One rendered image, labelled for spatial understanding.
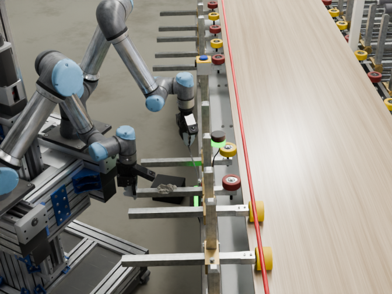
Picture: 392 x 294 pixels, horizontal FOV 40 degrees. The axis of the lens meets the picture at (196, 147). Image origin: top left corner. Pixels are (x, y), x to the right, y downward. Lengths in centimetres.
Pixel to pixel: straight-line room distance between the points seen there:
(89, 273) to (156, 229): 67
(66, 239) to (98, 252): 22
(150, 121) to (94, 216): 122
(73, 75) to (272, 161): 101
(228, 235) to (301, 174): 43
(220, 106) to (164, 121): 115
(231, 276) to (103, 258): 93
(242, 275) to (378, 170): 75
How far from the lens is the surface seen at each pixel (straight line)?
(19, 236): 213
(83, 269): 297
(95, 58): 238
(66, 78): 188
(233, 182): 230
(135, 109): 468
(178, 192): 233
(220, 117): 330
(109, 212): 360
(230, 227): 251
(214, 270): 163
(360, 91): 308
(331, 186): 233
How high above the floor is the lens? 232
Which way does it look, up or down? 34 degrees down
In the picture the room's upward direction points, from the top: 2 degrees counter-clockwise
